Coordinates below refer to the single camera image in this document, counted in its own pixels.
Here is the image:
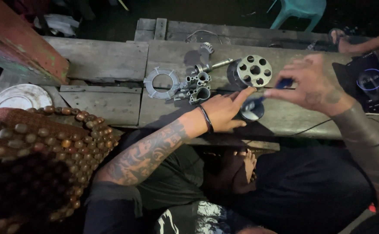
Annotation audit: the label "person's left hand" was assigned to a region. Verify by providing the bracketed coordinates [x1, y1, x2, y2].
[200, 87, 258, 133]

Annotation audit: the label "black smartphone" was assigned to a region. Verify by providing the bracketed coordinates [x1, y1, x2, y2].
[332, 50, 379, 113]

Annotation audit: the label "blue handled tool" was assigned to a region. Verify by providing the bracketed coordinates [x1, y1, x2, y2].
[246, 78, 294, 109]

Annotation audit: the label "red painted wooden post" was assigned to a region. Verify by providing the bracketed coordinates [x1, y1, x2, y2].
[0, 0, 70, 86]

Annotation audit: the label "black wristband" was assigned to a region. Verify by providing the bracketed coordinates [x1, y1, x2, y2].
[198, 105, 215, 134]

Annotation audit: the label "person's right hand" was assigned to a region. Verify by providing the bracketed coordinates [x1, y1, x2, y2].
[263, 53, 356, 117]

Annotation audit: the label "person's dark clothed legs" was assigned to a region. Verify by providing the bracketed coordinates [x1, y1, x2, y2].
[83, 130, 377, 234]

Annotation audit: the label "person's bare foot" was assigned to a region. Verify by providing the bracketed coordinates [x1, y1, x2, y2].
[232, 148, 258, 195]

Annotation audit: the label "white crumpled cloth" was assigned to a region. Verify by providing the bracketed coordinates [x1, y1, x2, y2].
[34, 14, 80, 37]

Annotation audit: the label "round black tin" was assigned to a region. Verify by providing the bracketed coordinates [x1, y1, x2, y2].
[238, 97, 265, 123]

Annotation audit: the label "cast metal tubed housing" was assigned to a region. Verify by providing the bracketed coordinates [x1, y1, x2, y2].
[174, 72, 212, 105]

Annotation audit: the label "metal shaft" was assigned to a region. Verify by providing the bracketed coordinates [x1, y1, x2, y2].
[191, 58, 234, 75]

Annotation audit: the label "black cable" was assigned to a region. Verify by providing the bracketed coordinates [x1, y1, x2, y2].
[287, 118, 334, 137]

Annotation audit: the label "brown wooden bead cover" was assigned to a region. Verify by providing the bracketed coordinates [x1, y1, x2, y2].
[0, 105, 122, 234]

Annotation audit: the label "small metal gear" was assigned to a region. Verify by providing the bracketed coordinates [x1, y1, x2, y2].
[200, 42, 215, 55]

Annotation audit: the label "teal plastic chair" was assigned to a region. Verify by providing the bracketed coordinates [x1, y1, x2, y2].
[266, 0, 327, 33]

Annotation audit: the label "round metal plate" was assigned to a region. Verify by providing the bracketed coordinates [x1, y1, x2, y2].
[0, 84, 53, 118]

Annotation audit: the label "thin grey wire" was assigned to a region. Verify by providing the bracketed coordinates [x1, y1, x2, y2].
[185, 29, 223, 45]

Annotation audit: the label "flat metal ring plate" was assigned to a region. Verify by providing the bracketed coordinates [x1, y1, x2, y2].
[143, 67, 180, 100]

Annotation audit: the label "perforated metal drum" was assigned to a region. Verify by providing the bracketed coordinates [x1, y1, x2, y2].
[227, 55, 273, 89]

